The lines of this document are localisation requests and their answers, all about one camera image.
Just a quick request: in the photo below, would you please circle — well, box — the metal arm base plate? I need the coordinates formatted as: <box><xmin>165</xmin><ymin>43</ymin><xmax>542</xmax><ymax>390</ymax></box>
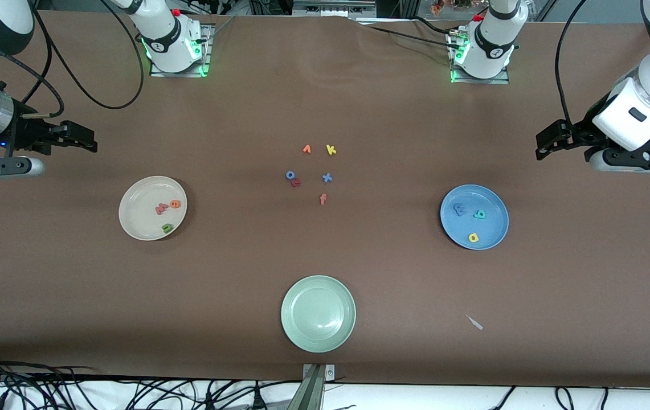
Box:
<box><xmin>449</xmin><ymin>31</ymin><xmax>511</xmax><ymax>85</ymax></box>
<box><xmin>150</xmin><ymin>24</ymin><xmax>212</xmax><ymax>78</ymax></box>

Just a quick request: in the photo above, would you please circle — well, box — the blue round plate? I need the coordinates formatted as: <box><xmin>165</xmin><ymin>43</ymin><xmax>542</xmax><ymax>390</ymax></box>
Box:
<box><xmin>440</xmin><ymin>184</ymin><xmax>510</xmax><ymax>251</ymax></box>

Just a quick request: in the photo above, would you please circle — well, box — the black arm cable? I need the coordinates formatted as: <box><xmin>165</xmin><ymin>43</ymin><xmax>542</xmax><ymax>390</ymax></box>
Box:
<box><xmin>28</xmin><ymin>0</ymin><xmax>145</xmax><ymax>110</ymax></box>
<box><xmin>555</xmin><ymin>0</ymin><xmax>587</xmax><ymax>130</ymax></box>

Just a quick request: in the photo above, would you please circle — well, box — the black cable tangle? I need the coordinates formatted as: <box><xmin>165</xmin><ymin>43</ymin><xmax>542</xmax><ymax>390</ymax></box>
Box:
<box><xmin>0</xmin><ymin>348</ymin><xmax>302</xmax><ymax>410</ymax></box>

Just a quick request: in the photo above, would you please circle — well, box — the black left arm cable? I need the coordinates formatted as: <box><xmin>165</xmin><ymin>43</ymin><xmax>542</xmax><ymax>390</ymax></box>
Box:
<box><xmin>555</xmin><ymin>0</ymin><xmax>587</xmax><ymax>130</ymax></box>

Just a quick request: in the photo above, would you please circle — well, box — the small metal clamp bracket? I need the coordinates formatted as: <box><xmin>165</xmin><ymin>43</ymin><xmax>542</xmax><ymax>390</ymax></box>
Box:
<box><xmin>302</xmin><ymin>364</ymin><xmax>336</xmax><ymax>381</ymax></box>

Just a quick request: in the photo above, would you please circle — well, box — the beige round plate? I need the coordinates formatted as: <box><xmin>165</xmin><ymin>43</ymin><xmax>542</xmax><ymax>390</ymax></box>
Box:
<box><xmin>118</xmin><ymin>175</ymin><xmax>188</xmax><ymax>241</ymax></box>

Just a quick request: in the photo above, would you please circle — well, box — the green round plate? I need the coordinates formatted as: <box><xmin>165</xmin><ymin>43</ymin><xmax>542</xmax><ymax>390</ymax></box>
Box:
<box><xmin>280</xmin><ymin>275</ymin><xmax>357</xmax><ymax>354</ymax></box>

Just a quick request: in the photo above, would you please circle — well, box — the black cable on table cover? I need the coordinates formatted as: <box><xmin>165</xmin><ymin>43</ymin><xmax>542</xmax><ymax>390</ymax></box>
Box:
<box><xmin>359</xmin><ymin>16</ymin><xmax>462</xmax><ymax>52</ymax></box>

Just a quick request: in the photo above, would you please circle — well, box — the grey metal box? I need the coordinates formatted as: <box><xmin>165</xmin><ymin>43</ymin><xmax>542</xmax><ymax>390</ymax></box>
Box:
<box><xmin>292</xmin><ymin>0</ymin><xmax>378</xmax><ymax>19</ymax></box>

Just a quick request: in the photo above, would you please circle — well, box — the brown table cover sheet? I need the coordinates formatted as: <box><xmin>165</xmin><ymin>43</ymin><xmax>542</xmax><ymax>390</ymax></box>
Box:
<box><xmin>0</xmin><ymin>10</ymin><xmax>650</xmax><ymax>389</ymax></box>

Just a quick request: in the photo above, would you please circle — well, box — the grey camera mount pole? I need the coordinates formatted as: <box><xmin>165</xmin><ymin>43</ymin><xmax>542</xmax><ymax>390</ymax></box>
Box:
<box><xmin>287</xmin><ymin>366</ymin><xmax>325</xmax><ymax>410</ymax></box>

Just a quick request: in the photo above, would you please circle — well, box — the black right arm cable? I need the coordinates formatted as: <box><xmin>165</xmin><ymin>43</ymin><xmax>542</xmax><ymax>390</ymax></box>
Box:
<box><xmin>28</xmin><ymin>0</ymin><xmax>145</xmax><ymax>110</ymax></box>

